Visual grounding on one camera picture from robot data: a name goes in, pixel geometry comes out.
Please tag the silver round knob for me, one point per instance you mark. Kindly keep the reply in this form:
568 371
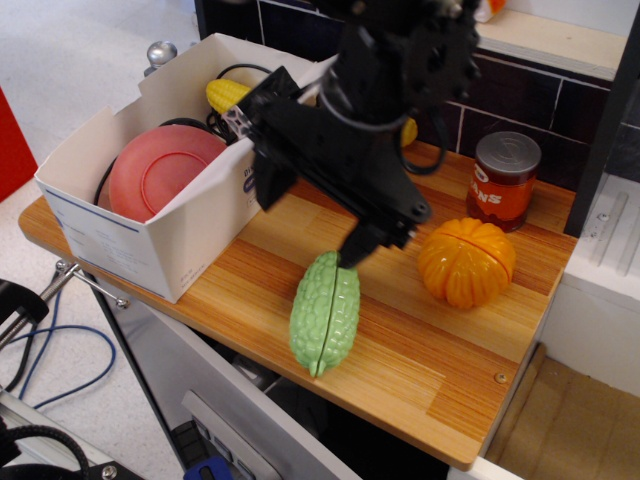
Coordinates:
159 54

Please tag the green toy bitter gourd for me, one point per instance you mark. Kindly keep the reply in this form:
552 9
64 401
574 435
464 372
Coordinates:
325 314

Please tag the orange toy pumpkin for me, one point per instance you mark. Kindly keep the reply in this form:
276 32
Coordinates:
466 262

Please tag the black block on flap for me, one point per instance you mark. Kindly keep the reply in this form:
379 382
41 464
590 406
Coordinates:
245 114

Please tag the white and orange toy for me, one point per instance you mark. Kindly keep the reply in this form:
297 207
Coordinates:
487 9

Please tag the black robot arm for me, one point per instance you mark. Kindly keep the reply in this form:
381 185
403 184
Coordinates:
396 59

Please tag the white cardboard box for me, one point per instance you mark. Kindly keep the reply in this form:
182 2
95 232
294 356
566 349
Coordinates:
167 254

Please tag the yellow toy corn on table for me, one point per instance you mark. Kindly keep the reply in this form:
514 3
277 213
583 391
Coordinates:
409 132

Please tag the grey control panel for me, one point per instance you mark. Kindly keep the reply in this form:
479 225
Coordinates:
239 429

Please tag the yellow toy corn in box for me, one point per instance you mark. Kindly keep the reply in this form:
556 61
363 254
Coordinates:
223 94

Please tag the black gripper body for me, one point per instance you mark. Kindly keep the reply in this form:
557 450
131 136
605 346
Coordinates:
359 168

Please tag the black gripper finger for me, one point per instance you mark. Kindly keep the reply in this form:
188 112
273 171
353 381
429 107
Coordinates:
275 174
362 241

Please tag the red panel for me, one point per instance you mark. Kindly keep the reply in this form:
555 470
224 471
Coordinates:
18 164

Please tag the orange beans can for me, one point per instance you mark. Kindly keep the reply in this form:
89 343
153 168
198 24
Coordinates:
503 179

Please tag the pink plastic plate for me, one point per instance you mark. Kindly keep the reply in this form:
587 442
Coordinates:
154 167

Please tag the metal clamp with black handle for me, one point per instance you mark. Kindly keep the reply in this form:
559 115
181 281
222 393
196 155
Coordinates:
25 306

